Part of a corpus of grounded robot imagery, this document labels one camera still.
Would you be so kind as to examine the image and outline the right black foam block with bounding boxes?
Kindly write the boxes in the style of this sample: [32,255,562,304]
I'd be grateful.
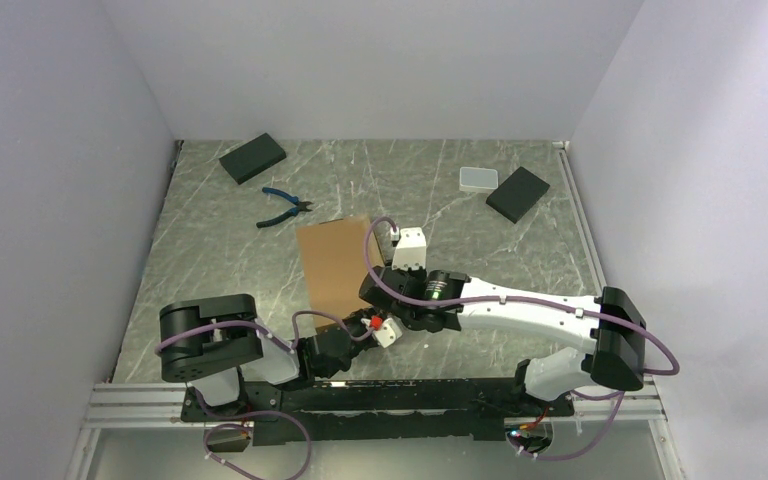
[485,167,550,224]

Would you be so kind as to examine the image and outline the brown cardboard express box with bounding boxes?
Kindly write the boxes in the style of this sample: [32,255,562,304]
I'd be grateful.
[295,215,371,319]

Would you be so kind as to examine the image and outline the translucent white plastic box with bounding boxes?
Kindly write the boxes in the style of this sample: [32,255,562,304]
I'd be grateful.
[459,167,499,194]

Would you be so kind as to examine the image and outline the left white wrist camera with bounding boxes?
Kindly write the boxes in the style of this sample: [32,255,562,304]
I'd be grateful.
[368,315,403,348]

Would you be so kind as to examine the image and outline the left black foam block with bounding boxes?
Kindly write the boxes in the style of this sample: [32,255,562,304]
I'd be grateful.
[219,133,287,185]

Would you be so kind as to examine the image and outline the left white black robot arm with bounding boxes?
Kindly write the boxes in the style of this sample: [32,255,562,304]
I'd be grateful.
[155,294,403,420]

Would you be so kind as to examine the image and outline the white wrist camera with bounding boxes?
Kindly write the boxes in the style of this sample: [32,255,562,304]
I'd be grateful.
[390,227,427,271]
[368,315,403,348]

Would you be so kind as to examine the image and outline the black foam block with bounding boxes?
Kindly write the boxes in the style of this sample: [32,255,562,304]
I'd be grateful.
[219,133,287,185]
[485,167,550,224]

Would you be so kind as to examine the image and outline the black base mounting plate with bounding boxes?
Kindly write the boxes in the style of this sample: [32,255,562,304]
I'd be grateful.
[180,378,574,446]

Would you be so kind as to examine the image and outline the blue handled pliers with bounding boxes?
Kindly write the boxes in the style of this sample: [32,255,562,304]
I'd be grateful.
[255,186,314,231]

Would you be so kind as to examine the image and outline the aluminium frame rail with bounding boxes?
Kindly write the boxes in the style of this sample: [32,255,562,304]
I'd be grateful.
[84,140,675,479]

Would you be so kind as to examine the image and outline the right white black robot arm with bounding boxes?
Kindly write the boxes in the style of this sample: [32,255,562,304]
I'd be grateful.
[359,267,646,415]

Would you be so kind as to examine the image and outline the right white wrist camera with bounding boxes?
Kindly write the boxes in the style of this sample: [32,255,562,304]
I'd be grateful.
[390,227,427,271]

